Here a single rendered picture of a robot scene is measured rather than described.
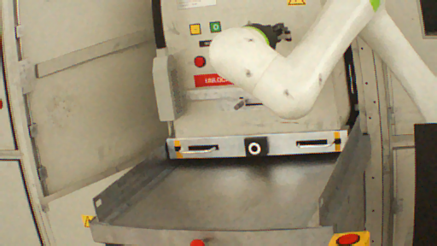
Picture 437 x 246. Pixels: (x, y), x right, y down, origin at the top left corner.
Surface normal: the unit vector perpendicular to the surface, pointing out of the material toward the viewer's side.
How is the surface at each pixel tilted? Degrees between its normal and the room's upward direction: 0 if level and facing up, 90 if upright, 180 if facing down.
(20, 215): 90
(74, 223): 90
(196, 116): 90
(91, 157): 90
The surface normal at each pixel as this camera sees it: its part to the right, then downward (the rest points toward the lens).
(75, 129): 0.75, 0.05
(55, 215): -0.32, 0.28
